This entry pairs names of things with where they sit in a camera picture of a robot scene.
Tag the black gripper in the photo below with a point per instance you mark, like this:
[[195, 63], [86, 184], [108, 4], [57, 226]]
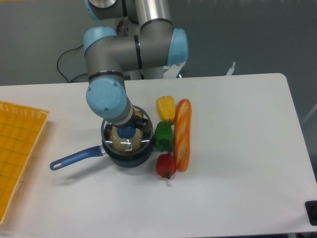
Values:
[[135, 121]]

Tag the glass pot lid blue knob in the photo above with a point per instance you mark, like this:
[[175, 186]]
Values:
[[146, 142]]

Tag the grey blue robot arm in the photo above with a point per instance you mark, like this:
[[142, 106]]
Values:
[[108, 56]]

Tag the wrapped bread slice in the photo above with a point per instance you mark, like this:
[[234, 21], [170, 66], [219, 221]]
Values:
[[126, 139]]

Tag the green bell pepper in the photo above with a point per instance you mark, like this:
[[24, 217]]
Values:
[[163, 137]]

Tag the yellow bell pepper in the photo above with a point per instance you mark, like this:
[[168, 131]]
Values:
[[166, 108]]

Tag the red bell pepper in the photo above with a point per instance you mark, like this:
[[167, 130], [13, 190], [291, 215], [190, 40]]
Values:
[[165, 166]]

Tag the orange baguette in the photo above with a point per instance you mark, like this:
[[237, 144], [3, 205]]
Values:
[[182, 128]]

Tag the yellow woven basket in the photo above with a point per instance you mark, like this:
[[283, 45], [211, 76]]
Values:
[[20, 129]]

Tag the black table corner device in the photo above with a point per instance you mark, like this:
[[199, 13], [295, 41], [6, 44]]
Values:
[[311, 208]]

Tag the dark pot with blue handle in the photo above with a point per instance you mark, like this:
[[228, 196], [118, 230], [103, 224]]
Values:
[[98, 151]]

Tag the white table bracket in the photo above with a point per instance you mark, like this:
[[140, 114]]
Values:
[[231, 69]]

